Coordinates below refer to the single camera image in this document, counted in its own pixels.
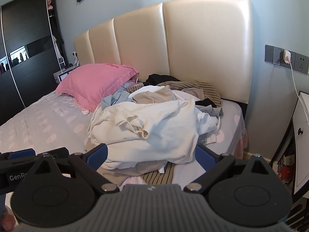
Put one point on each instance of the pink pillow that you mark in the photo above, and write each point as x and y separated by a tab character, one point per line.
96	82

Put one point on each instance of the grey garment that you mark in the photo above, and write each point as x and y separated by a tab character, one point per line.
212	112

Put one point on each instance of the person's left hand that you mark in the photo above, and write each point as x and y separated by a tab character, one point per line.
6	222

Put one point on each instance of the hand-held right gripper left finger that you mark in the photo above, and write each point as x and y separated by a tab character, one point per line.
97	155

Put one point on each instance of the striped beige garment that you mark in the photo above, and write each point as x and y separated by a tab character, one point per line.
157	176
198	85

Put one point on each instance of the black sliding wardrobe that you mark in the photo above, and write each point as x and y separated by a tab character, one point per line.
24	29

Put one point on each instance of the white bedside cabinet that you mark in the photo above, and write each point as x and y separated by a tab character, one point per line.
301	137

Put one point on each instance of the pink bed skirt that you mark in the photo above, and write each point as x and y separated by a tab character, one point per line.
241	142

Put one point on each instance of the cream knit sweater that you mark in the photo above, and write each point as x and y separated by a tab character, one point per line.
157	130

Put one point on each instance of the pink folded clothes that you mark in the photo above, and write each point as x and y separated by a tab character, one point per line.
49	3

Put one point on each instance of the beige padded headboard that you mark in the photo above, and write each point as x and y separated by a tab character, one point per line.
205	48

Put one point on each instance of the stack of books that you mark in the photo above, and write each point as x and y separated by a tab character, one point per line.
283	165

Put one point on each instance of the bed with pink dotted sheet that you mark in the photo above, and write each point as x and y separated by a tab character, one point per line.
36	120

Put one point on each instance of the light blue garment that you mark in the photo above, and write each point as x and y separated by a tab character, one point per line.
115	99

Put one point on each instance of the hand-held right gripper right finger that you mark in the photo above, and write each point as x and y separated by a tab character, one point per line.
205	156

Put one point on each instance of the grey wall switch panel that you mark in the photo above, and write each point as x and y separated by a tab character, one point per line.
272	54

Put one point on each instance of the striped rug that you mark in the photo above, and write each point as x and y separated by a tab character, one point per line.
299	212

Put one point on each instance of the white nightstand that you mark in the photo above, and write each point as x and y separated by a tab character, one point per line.
60	76

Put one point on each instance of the white charger plug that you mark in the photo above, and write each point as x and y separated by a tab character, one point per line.
286	56

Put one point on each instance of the black garment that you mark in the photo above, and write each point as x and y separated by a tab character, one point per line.
161	78
205	102

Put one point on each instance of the taupe garment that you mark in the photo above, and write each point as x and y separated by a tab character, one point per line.
193	93

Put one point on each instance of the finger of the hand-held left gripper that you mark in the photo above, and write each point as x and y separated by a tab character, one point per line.
23	153

